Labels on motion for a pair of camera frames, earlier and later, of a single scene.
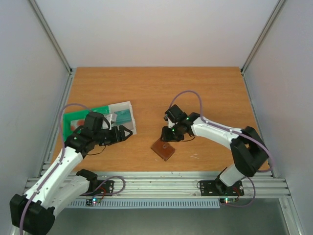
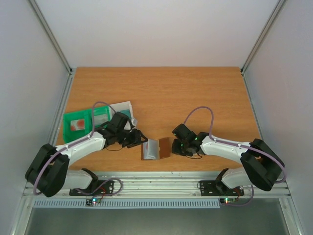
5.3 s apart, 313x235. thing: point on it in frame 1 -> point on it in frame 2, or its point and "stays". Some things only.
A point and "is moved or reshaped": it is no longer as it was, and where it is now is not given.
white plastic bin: (120, 106) stays
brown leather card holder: (163, 149) is moved or reshaped
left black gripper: (122, 137) -> (136, 139)
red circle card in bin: (75, 124) stays
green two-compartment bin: (68, 117) stays
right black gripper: (167, 134) -> (178, 147)
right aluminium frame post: (277, 9) stays
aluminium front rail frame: (187, 184) stays
